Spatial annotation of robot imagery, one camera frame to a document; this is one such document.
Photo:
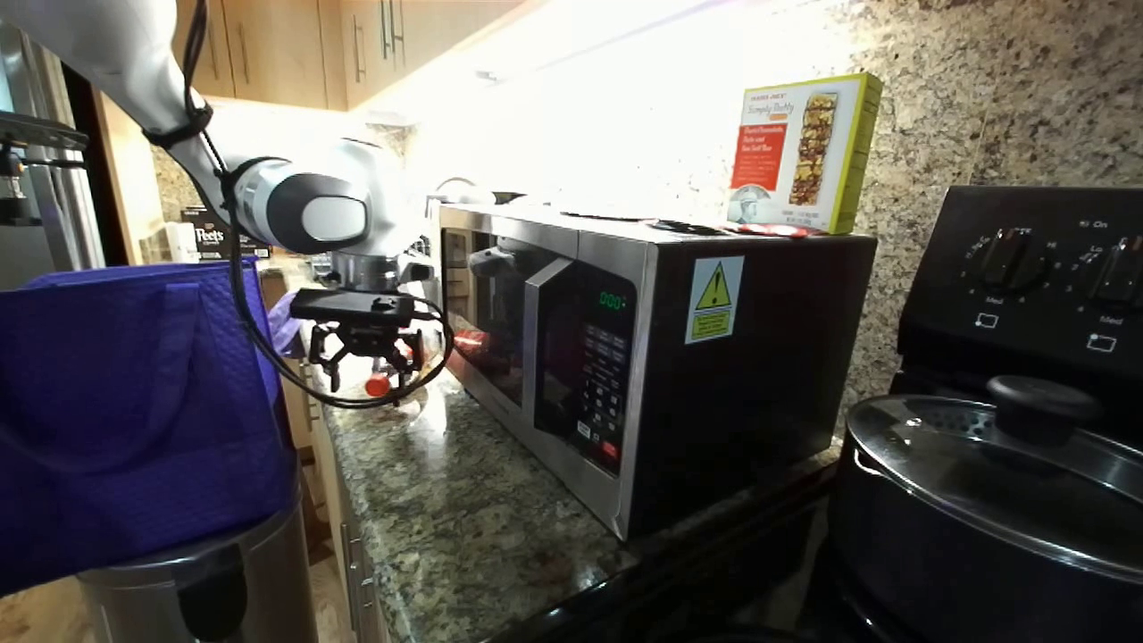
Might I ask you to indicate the wooden upper cabinets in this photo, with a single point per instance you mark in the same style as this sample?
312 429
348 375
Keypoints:
327 52

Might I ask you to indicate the blue insulated bag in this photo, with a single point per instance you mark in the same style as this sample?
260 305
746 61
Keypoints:
138 417

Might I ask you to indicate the food box on microwave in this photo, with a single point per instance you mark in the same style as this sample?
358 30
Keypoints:
802 150

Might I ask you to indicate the glass pot lid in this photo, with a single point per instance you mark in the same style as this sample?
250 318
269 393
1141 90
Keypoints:
1016 465

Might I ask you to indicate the stainless steel trash can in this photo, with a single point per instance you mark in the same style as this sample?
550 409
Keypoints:
247 587

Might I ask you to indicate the black stove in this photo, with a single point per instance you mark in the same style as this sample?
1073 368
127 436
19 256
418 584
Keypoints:
1031 279

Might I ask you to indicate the clear coca cola bottle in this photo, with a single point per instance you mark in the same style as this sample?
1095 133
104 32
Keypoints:
378 385

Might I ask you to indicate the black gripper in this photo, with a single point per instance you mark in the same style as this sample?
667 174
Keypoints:
358 305

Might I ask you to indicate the black cooking pot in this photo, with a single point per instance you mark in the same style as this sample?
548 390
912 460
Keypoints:
940 581

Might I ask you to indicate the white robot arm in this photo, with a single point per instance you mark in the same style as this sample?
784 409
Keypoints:
336 197

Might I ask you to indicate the stainless steel microwave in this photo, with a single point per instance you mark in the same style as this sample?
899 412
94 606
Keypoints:
652 366

